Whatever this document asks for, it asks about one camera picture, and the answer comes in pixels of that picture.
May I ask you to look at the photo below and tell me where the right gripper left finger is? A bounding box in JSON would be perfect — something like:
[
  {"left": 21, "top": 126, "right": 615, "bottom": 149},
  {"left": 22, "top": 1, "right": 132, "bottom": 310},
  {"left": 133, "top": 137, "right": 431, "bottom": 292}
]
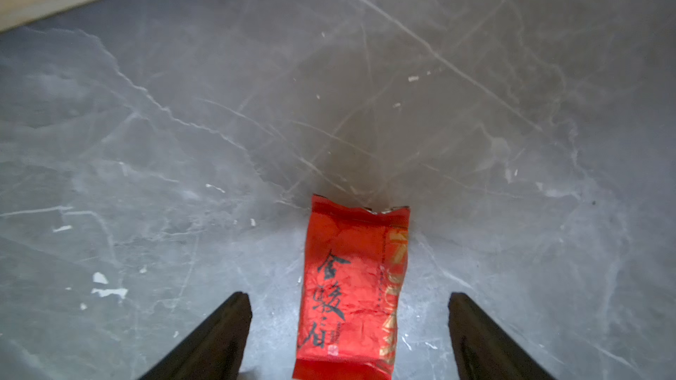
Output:
[{"left": 141, "top": 292, "right": 253, "bottom": 380}]

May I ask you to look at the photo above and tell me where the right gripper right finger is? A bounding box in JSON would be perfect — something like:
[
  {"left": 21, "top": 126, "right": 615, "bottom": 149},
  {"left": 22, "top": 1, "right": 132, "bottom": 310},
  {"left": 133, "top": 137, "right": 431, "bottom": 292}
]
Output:
[{"left": 448, "top": 292, "right": 554, "bottom": 380}]

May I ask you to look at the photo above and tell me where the red tea bag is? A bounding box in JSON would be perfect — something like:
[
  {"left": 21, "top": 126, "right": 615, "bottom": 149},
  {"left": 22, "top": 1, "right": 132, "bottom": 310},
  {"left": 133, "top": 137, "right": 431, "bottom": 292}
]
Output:
[{"left": 292, "top": 195, "right": 410, "bottom": 379}]

